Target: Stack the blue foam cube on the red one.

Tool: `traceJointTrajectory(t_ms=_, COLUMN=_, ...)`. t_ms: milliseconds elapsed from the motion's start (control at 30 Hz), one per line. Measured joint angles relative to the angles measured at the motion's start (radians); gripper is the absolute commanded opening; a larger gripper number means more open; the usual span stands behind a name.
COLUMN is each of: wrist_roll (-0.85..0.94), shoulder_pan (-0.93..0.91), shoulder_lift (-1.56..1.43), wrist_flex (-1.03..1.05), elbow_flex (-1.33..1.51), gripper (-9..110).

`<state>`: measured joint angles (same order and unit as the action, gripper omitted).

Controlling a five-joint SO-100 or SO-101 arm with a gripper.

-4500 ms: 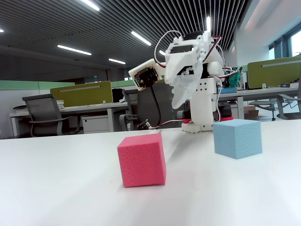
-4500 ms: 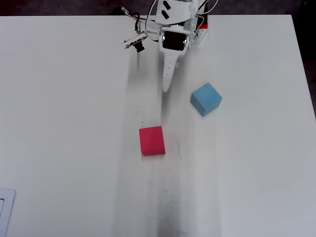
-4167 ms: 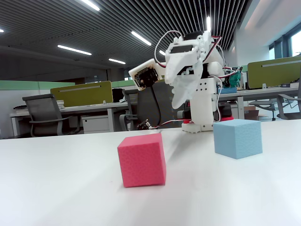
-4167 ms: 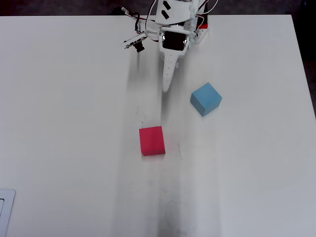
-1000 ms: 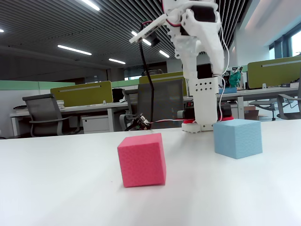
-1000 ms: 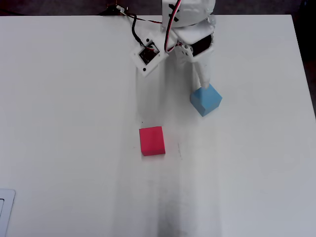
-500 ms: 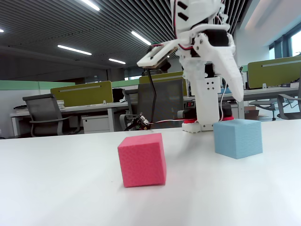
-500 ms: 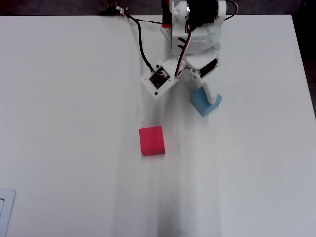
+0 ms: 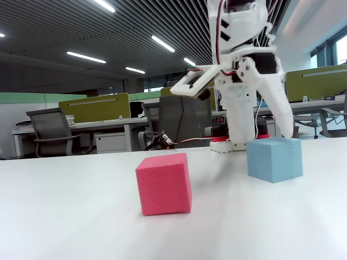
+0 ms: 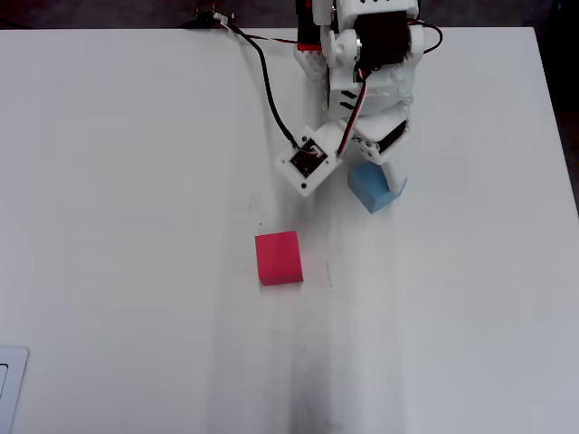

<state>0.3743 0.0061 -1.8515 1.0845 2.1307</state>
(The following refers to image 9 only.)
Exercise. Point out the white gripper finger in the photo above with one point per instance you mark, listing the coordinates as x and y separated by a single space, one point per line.
241 119
276 103

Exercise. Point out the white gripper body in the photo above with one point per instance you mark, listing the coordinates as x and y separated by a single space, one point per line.
238 93

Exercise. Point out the blue foam cube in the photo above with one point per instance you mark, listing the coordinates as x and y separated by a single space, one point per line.
273 159

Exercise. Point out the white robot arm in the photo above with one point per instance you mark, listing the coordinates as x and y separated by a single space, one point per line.
238 24

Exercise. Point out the red foam cube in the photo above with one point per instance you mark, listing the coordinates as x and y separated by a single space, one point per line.
162 187

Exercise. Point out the stack of books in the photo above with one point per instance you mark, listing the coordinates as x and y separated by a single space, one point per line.
69 120

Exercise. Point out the grey office chair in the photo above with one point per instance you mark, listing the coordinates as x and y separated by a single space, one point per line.
48 122
150 113
307 119
329 119

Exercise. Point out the white office desk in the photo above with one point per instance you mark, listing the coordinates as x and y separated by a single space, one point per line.
311 104
108 125

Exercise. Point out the cardboard box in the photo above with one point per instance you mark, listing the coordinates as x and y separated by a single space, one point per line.
301 132

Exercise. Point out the olive desk divider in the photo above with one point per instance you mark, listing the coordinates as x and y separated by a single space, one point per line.
314 84
92 108
166 91

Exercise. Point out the dark mesh office chair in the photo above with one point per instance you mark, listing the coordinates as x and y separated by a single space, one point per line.
195 119

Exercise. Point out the large glass window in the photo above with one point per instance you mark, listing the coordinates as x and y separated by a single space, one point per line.
341 51

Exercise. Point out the small black connector board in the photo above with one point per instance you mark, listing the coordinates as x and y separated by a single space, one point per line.
162 140

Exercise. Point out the pale green partition panel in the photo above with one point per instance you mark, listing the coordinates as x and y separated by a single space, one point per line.
21 98
138 96

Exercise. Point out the black backpack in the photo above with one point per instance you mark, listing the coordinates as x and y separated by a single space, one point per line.
135 109

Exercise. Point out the white drawer cabinet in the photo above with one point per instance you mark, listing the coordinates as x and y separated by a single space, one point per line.
111 142

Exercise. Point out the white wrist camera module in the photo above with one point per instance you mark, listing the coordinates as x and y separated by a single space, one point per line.
189 86

